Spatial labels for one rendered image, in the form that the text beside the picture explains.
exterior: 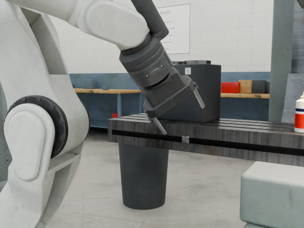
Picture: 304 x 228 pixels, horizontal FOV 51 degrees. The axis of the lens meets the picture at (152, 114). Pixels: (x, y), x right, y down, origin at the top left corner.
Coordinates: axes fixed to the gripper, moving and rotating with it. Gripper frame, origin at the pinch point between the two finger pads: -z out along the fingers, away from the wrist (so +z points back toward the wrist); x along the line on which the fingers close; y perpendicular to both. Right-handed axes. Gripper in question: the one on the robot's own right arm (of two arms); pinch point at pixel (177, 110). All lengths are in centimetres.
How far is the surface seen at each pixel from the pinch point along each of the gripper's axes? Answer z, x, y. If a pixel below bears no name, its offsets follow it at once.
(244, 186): -21.3, 2.9, -10.5
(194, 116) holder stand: -21.5, 5.6, 22.9
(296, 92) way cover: -44, 44, 29
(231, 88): -238, 111, 314
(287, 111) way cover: -46, 37, 25
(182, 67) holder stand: -9.2, 11.5, 32.2
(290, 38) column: -31, 55, 41
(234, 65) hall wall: -247, 149, 372
